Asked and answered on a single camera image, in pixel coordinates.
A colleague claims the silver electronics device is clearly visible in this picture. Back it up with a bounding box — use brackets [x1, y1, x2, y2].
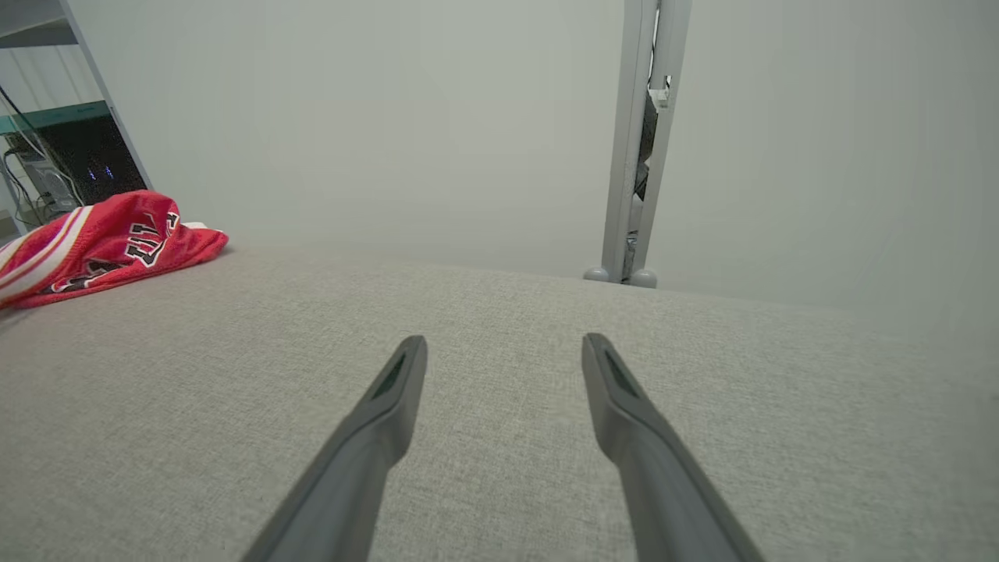
[12, 152, 83, 223]

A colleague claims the black electronics box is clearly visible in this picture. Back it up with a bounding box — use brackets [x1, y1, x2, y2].
[39, 117, 149, 208]

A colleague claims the grey partition post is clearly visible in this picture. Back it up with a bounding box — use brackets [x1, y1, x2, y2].
[601, 0, 693, 286]

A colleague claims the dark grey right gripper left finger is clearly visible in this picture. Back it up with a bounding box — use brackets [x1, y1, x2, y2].
[242, 336, 428, 562]

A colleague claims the red basketball jersey striped trim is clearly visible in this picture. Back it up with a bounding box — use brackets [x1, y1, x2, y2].
[0, 190, 229, 311]

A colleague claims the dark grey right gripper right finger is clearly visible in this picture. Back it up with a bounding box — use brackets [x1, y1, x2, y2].
[581, 333, 766, 562]

